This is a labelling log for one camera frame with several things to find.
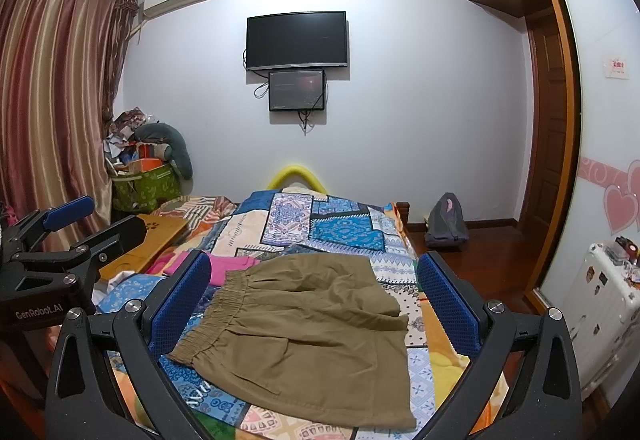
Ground green storage basket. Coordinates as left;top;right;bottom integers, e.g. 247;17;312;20
112;164;181;214

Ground grey plush toy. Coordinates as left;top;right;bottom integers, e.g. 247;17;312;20
134;123;193;180

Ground black wall television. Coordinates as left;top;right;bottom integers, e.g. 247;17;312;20
245;10;349;72

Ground wooden lap table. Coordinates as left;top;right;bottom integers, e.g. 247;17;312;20
100;215;188;280

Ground orange yellow fleece blanket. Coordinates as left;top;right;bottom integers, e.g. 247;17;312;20
389;199;510;440

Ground small black wall monitor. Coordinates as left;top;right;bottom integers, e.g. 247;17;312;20
268;69;326;112

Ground grey backpack on floor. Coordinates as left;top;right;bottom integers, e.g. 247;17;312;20
425;192;469;249

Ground striped red curtain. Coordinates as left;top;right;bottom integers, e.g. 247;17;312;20
1;0;138;251

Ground pink garment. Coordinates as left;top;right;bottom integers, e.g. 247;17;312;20
148;251;260;286

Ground olive khaki shorts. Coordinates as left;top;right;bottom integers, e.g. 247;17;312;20
169;253;416;430

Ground wooden door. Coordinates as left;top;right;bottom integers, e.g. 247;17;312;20
520;14;567;245

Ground yellow foam headboard arc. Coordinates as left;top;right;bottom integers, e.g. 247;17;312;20
267;164;326;194

